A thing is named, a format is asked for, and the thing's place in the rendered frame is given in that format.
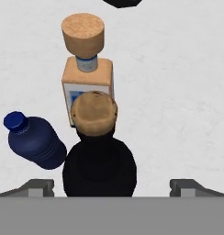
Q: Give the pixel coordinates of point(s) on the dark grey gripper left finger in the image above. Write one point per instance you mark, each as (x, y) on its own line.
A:
(40, 187)

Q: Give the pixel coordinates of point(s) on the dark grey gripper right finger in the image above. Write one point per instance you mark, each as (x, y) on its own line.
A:
(184, 187)

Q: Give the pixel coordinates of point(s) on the dark blue plastic bottle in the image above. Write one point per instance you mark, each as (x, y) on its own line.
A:
(35, 143)

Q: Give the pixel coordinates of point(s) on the black glass bottle with cork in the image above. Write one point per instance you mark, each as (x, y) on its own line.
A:
(98, 165)

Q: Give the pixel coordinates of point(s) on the tan square bottle with cork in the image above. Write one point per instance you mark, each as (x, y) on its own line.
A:
(86, 46)

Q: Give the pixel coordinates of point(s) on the black round object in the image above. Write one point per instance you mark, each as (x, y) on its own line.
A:
(121, 2)

